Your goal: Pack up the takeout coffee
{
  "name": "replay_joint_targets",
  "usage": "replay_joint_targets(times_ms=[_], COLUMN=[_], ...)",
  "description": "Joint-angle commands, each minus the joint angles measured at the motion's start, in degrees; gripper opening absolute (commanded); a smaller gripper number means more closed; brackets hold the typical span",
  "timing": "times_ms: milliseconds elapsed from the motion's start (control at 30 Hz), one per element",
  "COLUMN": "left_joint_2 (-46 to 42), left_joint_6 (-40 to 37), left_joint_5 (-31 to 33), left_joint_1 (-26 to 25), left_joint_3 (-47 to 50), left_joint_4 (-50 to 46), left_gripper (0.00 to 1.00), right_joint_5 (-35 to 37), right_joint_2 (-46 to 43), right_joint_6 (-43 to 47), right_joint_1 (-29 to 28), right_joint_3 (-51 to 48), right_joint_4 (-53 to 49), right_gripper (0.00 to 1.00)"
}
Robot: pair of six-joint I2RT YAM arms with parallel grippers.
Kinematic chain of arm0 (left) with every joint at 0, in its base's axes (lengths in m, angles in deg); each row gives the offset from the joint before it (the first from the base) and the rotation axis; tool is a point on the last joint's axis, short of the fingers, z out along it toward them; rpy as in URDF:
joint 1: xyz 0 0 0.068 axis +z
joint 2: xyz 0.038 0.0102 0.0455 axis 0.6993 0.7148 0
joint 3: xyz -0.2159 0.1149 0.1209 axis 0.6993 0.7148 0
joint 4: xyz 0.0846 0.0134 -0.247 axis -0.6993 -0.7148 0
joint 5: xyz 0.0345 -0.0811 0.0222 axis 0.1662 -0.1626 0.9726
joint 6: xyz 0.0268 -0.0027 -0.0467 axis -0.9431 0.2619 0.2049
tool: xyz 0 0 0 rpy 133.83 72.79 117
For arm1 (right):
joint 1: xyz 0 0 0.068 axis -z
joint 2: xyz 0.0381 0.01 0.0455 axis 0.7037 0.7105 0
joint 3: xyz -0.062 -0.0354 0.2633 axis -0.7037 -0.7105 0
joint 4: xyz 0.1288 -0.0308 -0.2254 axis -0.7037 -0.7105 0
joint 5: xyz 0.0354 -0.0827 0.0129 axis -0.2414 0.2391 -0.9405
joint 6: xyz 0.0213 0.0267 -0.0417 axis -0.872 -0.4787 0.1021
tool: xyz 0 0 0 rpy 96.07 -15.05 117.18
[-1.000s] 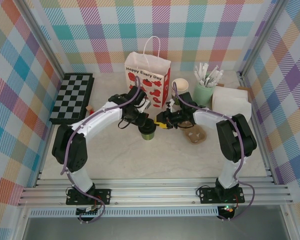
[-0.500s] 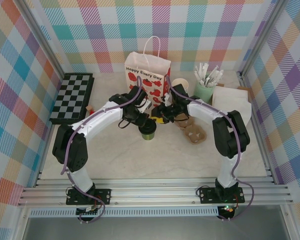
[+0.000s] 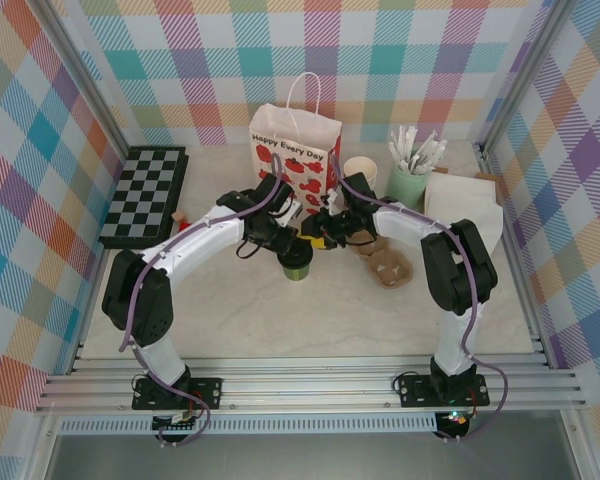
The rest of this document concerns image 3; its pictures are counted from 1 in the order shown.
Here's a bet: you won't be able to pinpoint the brown pulp cup carrier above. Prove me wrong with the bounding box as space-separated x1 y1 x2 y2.
352 232 414 289

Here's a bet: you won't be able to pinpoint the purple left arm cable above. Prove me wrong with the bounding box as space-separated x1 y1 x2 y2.
119 155 287 448

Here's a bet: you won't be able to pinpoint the beige paper cup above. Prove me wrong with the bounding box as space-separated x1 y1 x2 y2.
343 155 379 194

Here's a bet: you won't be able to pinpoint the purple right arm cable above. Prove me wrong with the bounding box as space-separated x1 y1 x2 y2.
329 155 510 444

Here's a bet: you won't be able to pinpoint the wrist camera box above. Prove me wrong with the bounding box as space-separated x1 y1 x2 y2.
323 172 377 211
253 173 302 227

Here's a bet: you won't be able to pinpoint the perforated metal cable tray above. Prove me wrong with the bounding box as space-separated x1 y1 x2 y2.
58 418 439 435

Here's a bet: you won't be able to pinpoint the white paper napkin stack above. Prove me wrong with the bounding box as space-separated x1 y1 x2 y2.
426 173 499 224

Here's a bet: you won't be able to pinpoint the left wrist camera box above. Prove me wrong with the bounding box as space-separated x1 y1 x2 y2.
253 173 302 227

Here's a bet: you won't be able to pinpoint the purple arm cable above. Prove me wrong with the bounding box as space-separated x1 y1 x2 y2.
119 155 287 448
329 155 510 444

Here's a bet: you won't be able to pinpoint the green paper cup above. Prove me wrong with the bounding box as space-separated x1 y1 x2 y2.
282 257 312 283

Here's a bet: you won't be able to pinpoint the aluminium frame post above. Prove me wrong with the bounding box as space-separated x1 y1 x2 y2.
29 0 134 156
477 0 581 154

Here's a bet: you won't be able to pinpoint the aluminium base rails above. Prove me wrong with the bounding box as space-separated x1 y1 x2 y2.
34 353 589 415

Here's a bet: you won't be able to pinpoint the white red paper gift bag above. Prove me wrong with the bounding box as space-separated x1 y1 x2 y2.
249 72 344 216

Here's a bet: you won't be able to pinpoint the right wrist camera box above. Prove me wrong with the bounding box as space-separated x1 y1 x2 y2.
323 172 377 211

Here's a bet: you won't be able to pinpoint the white draped paper napkin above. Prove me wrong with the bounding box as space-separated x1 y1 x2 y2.
422 192 505 259

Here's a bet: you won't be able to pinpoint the small circuit board with light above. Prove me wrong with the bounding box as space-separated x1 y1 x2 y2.
438 409 471 429

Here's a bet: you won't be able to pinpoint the black grey chess board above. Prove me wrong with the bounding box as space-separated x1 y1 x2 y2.
98 145 191 250

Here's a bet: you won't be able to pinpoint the mint green straw holder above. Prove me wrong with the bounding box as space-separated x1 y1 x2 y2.
385 162 429 211

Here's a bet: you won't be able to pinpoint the black plastic coffee lid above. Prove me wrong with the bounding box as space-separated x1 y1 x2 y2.
278 246 315 269

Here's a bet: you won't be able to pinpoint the aluminium side rail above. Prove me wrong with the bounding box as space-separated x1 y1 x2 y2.
477 144 554 371

